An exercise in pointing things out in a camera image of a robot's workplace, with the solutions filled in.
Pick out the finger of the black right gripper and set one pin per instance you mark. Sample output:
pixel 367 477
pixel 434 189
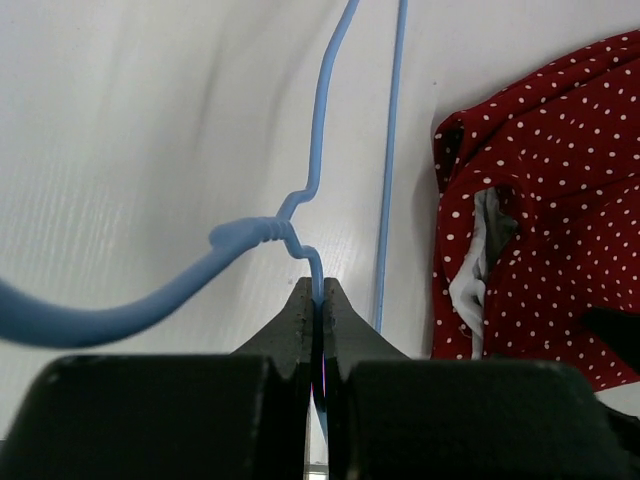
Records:
pixel 612 335

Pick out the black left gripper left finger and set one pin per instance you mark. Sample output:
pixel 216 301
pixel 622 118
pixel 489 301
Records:
pixel 241 415

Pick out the red polka dot skirt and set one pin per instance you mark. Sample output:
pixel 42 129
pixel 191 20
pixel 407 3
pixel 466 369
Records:
pixel 560 150

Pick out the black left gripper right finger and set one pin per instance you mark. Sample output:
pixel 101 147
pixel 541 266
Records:
pixel 393 417

